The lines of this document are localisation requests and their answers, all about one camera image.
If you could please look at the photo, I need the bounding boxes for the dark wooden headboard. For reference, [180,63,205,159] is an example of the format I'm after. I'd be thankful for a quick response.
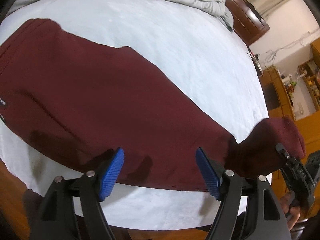
[226,0,270,46]

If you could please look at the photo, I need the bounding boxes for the white bed sheet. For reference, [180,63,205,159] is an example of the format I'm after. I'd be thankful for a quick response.
[1,0,268,230]

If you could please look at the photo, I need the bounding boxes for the maroon pants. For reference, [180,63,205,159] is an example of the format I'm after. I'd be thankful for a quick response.
[1,19,306,191]

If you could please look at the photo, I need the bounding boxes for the wooden cabinet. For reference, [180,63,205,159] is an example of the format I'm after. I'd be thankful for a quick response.
[259,68,319,154]

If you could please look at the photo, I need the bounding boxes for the person's right hand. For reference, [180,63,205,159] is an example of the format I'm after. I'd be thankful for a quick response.
[279,191,305,231]

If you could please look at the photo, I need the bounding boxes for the wooden wall shelf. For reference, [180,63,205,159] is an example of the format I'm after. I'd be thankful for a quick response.
[298,38,320,111]

